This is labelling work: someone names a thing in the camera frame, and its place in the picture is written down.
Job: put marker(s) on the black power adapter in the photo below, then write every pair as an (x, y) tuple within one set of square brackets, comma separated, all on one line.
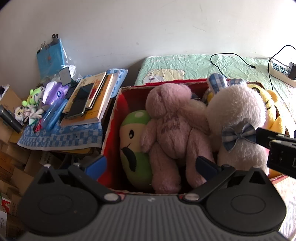
[(291, 70)]

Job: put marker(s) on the white plush toy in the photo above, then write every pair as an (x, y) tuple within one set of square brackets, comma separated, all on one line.
[(34, 113)]

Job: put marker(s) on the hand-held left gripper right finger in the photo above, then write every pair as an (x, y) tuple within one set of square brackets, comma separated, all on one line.
[(205, 165)]

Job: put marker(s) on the white power strip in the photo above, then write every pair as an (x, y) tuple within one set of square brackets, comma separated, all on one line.
[(279, 71)]

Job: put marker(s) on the white plush bunny plaid bow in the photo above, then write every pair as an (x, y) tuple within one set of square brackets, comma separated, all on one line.
[(235, 111)]

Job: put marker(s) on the mauve teddy bear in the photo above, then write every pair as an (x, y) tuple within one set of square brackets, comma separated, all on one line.
[(173, 125)]

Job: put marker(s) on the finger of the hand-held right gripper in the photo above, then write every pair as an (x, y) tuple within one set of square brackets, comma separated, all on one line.
[(263, 138)]

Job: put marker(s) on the black smartphone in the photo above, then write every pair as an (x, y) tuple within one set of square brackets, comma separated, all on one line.
[(81, 99)]

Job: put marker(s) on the blue plastic bag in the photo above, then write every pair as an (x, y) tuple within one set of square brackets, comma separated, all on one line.
[(50, 60)]

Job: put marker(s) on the small black mirror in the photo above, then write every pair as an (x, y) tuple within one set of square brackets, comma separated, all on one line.
[(65, 75)]

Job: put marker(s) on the small white owl plush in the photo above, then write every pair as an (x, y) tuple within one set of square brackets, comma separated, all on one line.
[(19, 113)]

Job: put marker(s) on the thin brown book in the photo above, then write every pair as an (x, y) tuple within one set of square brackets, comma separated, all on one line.
[(105, 92)]

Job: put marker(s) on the stack of books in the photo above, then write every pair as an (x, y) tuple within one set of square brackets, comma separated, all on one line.
[(92, 117)]

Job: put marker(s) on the yellow tiger plush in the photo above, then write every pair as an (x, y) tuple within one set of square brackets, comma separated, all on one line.
[(271, 109)]

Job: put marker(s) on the green plush doll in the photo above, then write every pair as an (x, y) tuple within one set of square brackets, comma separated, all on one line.
[(134, 148)]

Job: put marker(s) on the yellow cover book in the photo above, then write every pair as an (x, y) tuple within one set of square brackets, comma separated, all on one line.
[(97, 81)]

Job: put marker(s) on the purple tissue pack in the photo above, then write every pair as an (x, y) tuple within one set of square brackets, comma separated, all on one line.
[(56, 92)]

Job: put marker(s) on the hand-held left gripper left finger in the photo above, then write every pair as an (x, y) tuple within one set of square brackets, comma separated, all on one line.
[(96, 165)]

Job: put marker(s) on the clear plastic bag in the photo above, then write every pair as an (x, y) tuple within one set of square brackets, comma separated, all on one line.
[(72, 69)]

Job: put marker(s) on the green frog plush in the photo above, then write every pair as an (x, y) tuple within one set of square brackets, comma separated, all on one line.
[(34, 95)]

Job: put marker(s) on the red cardboard box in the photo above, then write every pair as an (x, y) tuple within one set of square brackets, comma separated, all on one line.
[(113, 143)]

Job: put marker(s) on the blue checkered towel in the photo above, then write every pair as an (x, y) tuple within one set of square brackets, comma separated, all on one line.
[(62, 136)]

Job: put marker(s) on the black cylinder flashlight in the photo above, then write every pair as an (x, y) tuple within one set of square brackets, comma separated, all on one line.
[(10, 119)]

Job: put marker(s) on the blue glasses case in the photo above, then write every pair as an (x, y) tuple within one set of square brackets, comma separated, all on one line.
[(54, 115)]

